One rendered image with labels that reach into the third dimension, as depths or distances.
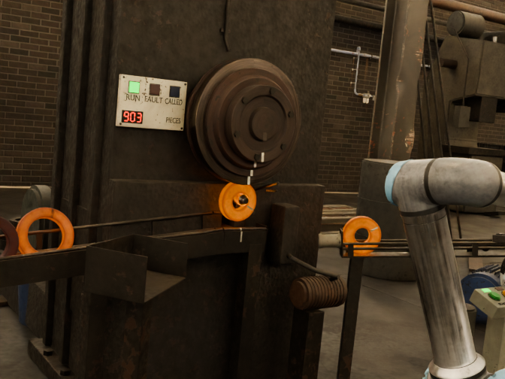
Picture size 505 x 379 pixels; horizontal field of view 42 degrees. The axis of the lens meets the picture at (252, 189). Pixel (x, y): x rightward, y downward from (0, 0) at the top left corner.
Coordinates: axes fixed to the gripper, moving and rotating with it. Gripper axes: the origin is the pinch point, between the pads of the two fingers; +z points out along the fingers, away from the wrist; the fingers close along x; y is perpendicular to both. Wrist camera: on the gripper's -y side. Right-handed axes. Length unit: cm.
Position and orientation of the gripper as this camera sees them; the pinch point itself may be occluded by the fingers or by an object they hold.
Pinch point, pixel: (502, 280)
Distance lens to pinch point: 245.4
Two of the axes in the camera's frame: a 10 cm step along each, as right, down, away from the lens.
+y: 4.9, 4.7, -7.3
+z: -2.8, 8.8, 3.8
